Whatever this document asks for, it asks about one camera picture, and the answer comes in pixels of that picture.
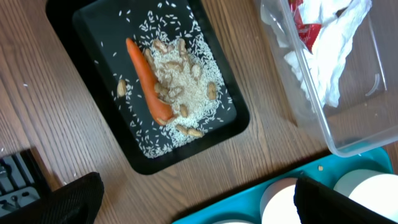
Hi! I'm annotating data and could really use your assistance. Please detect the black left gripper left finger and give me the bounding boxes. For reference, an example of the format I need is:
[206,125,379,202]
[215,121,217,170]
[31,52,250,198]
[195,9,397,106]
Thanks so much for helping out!
[1,172,104,224]

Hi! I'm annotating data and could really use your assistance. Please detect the teal plastic tray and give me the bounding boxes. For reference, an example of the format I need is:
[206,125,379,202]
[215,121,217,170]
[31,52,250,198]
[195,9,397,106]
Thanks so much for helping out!
[173,147,393,224]

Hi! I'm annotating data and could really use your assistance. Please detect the large white plate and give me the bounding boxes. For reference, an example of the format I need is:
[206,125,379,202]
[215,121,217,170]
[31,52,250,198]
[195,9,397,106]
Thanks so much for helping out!
[213,219,253,224]

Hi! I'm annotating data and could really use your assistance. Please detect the orange carrot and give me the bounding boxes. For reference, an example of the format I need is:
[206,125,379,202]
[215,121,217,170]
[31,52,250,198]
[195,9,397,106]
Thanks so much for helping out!
[126,38,174,126]

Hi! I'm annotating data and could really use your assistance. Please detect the red snack wrapper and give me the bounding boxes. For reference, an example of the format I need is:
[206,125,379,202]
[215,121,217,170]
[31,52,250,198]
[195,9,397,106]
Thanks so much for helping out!
[287,0,322,53]

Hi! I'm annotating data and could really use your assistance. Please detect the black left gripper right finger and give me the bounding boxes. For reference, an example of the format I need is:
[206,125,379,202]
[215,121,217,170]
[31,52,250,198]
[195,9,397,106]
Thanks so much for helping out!
[294,177,394,224]

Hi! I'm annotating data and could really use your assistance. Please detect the clear plastic bin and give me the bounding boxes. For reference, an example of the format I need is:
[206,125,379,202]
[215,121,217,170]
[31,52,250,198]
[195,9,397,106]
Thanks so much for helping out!
[260,1,397,157]

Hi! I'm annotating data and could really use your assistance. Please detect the pale green bowl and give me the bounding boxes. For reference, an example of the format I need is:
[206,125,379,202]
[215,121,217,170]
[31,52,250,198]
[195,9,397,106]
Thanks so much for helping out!
[333,169,397,223]

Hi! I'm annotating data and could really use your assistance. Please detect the white napkin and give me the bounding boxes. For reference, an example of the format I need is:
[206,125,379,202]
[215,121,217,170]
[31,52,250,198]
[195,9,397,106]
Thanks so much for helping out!
[261,0,373,108]

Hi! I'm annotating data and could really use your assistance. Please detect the pink bowl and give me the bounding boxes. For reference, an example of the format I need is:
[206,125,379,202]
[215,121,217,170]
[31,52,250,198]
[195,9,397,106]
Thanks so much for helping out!
[260,178,301,224]

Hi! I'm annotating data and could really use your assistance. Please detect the rice and peanuts pile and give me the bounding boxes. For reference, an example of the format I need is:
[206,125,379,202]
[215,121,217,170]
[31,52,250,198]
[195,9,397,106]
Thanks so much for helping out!
[115,1,226,159]

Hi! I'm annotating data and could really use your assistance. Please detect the black food-waste tray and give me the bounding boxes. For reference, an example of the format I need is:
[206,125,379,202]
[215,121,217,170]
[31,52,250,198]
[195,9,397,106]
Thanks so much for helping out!
[45,0,250,175]

